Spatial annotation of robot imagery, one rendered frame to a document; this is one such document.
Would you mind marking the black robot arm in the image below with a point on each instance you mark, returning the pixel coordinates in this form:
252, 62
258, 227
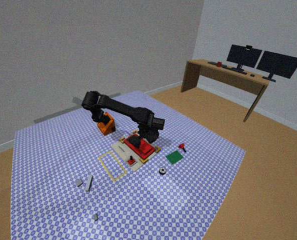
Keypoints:
141, 115

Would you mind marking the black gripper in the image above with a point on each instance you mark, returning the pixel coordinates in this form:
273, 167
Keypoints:
136, 141

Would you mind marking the green flat square patch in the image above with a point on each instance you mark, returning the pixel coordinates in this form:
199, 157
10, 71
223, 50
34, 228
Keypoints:
174, 157

